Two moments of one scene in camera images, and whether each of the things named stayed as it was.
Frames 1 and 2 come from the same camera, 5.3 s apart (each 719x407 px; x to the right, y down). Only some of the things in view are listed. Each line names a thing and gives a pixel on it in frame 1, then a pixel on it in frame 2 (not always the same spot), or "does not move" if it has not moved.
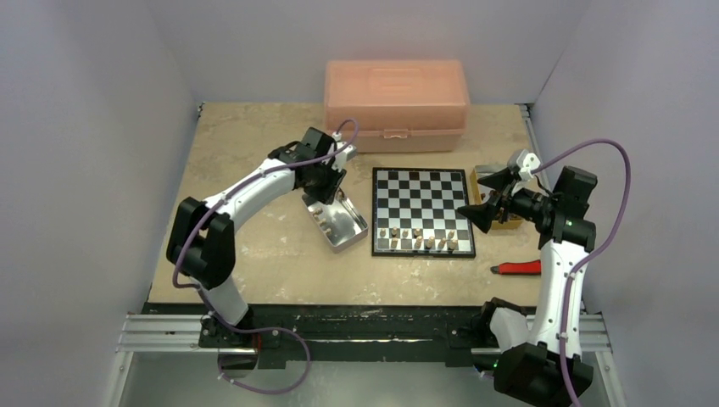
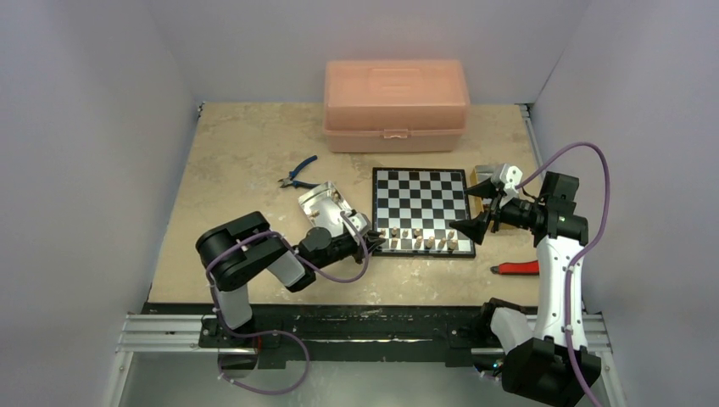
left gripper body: x=324 y=181 → x=353 y=248
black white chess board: x=415 y=213 does not move
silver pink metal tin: x=338 y=224 does not move
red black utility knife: x=532 y=267 does not move
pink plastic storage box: x=400 y=105 does not move
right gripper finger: x=499 y=180 → x=486 y=190
